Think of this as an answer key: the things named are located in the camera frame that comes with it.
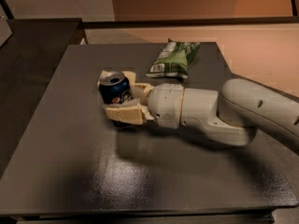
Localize yellow sponge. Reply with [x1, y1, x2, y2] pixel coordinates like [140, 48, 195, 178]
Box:
[97, 70, 136, 86]

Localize green chip bag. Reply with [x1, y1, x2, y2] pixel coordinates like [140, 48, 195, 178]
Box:
[146, 39, 200, 79]

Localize blue pepsi can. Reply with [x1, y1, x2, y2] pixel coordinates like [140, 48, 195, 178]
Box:
[98, 71, 133, 105]

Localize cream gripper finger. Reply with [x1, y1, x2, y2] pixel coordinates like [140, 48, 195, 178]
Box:
[104, 104, 155, 125]
[130, 83, 153, 104]

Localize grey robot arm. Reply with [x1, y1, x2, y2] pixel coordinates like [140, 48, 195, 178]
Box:
[104, 78, 299, 153]

